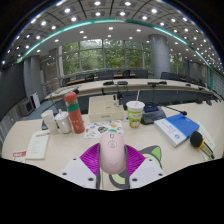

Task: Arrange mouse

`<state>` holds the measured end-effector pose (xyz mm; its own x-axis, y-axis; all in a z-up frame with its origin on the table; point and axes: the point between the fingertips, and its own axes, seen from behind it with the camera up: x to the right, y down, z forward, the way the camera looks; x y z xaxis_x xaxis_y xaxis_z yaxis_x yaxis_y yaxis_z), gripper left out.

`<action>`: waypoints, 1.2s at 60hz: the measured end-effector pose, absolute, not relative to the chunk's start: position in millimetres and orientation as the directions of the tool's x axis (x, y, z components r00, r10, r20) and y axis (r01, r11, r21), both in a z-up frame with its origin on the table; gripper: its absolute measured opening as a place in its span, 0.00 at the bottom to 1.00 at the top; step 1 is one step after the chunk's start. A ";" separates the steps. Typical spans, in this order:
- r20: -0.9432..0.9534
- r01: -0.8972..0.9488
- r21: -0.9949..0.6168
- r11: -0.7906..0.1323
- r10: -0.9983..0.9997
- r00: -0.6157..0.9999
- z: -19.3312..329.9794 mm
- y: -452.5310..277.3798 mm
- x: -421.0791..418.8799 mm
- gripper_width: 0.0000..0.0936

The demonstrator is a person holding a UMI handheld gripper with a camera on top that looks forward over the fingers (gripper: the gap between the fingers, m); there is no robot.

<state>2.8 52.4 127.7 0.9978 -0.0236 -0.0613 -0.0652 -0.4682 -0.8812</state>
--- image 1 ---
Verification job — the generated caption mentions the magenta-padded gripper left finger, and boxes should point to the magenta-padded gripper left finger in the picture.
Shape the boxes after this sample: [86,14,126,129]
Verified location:
[59,143,102,190]

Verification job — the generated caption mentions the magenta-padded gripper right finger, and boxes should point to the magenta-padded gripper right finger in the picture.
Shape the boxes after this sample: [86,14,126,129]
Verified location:
[123,143,167,190]

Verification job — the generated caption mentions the pink computer mouse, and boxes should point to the pink computer mouse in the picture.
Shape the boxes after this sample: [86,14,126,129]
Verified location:
[99,130,127,175]

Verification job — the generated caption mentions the black cat-face mouse pad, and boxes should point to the black cat-face mouse pad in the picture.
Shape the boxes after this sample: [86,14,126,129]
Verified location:
[108,144,163,190]

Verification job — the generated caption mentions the colourful sticker sheet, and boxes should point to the colourful sticker sheet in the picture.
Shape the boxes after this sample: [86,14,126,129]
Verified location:
[83,119,125,139]

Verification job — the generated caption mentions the green printed drink cup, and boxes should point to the green printed drink cup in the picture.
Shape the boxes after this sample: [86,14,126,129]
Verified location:
[125,89,146,129]

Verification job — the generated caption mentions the white lidded mug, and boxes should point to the white lidded mug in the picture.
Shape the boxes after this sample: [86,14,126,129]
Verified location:
[54,109,73,135]

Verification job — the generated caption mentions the red thermos with green band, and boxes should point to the red thermos with green band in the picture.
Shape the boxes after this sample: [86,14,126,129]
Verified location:
[63,91,86,135]

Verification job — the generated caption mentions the blue and white book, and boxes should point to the blue and white book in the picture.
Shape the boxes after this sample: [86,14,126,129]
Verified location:
[153,113,200,148]

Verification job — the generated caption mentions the white booklet with red heading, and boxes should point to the white booklet with red heading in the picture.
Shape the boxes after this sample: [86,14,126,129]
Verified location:
[25,129,51,160]

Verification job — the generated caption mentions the white paper cup stack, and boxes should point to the white paper cup stack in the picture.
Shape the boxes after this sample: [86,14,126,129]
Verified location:
[40,109,59,135]

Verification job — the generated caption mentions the black microphone with yellow band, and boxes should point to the black microphone with yellow band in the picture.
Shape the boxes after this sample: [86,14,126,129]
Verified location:
[189,130,216,160]

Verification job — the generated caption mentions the long curved conference table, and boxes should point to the long curved conference table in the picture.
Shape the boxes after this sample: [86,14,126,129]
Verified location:
[44,78,221,102]

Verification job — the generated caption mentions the white paper sheet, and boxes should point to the white paper sheet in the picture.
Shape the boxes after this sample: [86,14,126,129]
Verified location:
[196,123,217,158]

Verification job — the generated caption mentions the white standing board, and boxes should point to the white standing board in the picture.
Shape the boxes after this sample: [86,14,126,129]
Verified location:
[29,92,42,109]

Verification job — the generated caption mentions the dark office chairs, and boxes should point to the dark office chairs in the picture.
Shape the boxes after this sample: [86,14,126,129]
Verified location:
[61,68,214,88]

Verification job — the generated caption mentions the ceiling lights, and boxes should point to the ceiling lights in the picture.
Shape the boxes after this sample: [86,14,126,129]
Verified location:
[1,0,223,68]

